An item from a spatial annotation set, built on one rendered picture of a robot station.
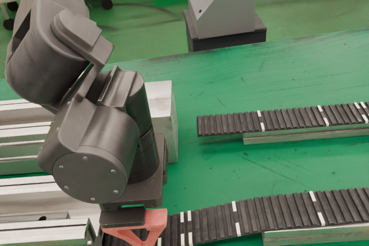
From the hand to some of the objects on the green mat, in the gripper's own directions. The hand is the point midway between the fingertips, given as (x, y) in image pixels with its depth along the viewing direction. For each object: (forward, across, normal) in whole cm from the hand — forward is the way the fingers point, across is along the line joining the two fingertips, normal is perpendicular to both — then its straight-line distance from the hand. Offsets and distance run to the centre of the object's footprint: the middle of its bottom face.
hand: (147, 217), depth 47 cm
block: (+5, +20, +1) cm, 21 cm away
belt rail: (+5, +18, -62) cm, 65 cm away
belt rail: (+5, 0, -62) cm, 62 cm away
